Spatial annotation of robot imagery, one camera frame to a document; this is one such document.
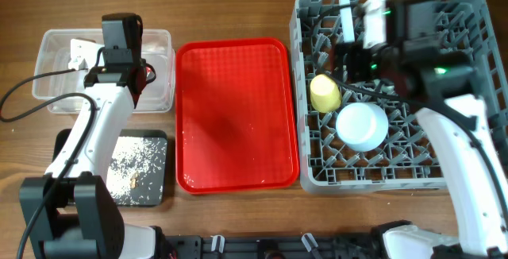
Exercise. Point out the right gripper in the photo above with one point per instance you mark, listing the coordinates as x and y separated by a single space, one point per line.
359 71

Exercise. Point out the white tissue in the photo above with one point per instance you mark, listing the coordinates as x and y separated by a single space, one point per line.
84 54

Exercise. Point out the yellow plastic cup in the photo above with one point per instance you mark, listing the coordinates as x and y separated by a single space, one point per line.
325 95

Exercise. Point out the light blue plate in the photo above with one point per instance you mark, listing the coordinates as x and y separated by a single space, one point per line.
346 21

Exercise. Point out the light blue bowl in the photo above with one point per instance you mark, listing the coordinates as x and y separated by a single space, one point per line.
362 126

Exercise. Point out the rice and food scraps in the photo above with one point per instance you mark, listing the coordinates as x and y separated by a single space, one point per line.
135 163

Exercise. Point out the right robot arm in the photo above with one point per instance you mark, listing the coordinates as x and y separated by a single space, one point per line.
445 90

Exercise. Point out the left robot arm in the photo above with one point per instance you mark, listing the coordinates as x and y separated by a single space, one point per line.
69 212

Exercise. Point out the grey dishwasher rack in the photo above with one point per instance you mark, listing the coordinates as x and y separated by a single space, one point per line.
405 159

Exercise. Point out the black waste tray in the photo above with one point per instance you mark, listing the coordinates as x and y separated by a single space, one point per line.
139 163

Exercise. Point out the clear plastic storage bin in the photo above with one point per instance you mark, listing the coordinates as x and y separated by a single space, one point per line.
54 56

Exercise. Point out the red plastic tray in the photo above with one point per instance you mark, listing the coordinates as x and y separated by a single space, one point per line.
234 116

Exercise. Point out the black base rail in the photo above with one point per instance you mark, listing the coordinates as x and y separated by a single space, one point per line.
304 246

